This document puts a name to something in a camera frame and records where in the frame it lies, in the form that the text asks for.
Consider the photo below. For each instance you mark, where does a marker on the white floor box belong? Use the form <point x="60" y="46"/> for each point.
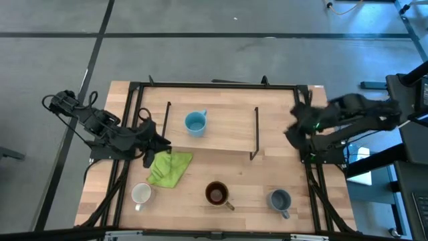
<point x="359" y="177"/>

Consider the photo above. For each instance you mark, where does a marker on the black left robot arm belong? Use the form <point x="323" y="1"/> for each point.
<point x="100" y="124"/>

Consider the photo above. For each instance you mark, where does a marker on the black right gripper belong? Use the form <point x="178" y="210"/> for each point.
<point x="322" y="117"/>

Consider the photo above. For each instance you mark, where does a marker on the black keyboard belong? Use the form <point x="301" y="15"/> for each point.
<point x="422" y="214"/>

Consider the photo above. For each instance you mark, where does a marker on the black table rail frame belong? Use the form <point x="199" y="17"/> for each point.
<point x="217" y="85"/>

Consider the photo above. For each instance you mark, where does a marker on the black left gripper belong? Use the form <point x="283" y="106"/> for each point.
<point x="150" y="134"/>

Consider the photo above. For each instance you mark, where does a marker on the light blue mug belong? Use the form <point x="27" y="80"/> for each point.
<point x="195" y="124"/>

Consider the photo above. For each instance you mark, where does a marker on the green microfibre cloth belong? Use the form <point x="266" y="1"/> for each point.
<point x="168" y="169"/>

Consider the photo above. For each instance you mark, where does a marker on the grey caster wheel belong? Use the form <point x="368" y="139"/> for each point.
<point x="394" y="232"/>

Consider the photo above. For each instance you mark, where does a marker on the wooden shelf with black frame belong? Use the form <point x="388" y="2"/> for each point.
<point x="227" y="134"/>

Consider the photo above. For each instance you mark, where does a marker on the green brown glazed mug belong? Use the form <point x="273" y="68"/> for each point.
<point x="216" y="194"/>

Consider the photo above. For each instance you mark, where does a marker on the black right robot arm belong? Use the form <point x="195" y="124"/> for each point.
<point x="361" y="124"/>

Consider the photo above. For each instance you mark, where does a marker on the blue grey floor plate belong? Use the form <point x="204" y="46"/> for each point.
<point x="374" y="85"/>

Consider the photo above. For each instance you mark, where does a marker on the black workstation cart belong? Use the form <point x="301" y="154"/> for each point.
<point x="413" y="147"/>

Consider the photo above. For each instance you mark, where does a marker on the grey chair leg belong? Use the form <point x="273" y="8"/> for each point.
<point x="10" y="154"/>

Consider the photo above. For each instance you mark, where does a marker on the white grey patterned mug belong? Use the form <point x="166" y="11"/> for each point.
<point x="141" y="193"/>

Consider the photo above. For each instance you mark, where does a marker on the black camera gantry beam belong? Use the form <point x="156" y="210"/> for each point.
<point x="214" y="234"/>

